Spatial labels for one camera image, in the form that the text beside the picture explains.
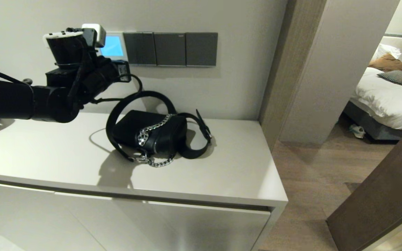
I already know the white wall thermostat panel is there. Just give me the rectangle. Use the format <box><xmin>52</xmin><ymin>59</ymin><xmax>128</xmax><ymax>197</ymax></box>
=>
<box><xmin>100</xmin><ymin>32</ymin><xmax>128</xmax><ymax>66</ymax></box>

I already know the white cabinet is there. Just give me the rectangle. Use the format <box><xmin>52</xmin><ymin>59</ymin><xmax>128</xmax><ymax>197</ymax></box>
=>
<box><xmin>0</xmin><ymin>112</ymin><xmax>289</xmax><ymax>251</ymax></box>

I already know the white cabinet door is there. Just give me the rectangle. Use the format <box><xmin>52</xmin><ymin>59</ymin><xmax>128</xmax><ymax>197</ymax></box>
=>
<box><xmin>0</xmin><ymin>182</ymin><xmax>112</xmax><ymax>251</ymax></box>
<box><xmin>54</xmin><ymin>193</ymin><xmax>271</xmax><ymax>251</ymax></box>

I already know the light shoe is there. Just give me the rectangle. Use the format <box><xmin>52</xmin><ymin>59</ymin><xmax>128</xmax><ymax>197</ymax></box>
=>
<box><xmin>349</xmin><ymin>124</ymin><xmax>366</xmax><ymax>139</ymax></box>

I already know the bed with white duvet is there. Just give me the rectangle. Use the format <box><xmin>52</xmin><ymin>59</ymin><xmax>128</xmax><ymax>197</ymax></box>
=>
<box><xmin>342</xmin><ymin>66</ymin><xmax>402</xmax><ymax>142</ymax></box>

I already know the brown cushion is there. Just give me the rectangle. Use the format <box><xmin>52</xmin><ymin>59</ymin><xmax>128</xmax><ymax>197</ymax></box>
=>
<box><xmin>368</xmin><ymin>53</ymin><xmax>402</xmax><ymax>73</ymax></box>

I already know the grey checkered pillow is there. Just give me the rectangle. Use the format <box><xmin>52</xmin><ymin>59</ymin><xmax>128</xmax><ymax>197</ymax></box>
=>
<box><xmin>377</xmin><ymin>70</ymin><xmax>402</xmax><ymax>87</ymax></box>

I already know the white pillow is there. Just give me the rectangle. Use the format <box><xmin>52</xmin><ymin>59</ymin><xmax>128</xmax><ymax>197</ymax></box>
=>
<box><xmin>372</xmin><ymin>36</ymin><xmax>402</xmax><ymax>65</ymax></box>

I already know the dark brown wooden door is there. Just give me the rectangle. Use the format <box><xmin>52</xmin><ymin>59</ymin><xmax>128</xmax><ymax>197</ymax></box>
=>
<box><xmin>327</xmin><ymin>112</ymin><xmax>402</xmax><ymax>251</ymax></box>

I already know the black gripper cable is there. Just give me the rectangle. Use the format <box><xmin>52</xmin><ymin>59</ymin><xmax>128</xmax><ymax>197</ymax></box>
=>
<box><xmin>90</xmin><ymin>73</ymin><xmax>143</xmax><ymax>104</ymax></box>

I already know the dark grey switch panel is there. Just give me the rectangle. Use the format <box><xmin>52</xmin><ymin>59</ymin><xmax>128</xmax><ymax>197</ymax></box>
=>
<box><xmin>123</xmin><ymin>32</ymin><xmax>157</xmax><ymax>66</ymax></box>

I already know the grey single rocker wall switch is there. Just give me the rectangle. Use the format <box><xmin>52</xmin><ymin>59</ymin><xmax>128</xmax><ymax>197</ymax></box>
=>
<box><xmin>154</xmin><ymin>32</ymin><xmax>187</xmax><ymax>67</ymax></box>
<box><xmin>186</xmin><ymin>32</ymin><xmax>218</xmax><ymax>67</ymax></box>

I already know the black handbag with silver chain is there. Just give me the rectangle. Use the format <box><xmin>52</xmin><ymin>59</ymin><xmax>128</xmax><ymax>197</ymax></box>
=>
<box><xmin>105</xmin><ymin>91</ymin><xmax>213</xmax><ymax>168</ymax></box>

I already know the wooden door frame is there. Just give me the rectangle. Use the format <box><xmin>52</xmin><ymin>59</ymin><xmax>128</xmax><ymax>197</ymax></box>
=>
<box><xmin>259</xmin><ymin>0</ymin><xmax>328</xmax><ymax>151</ymax></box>

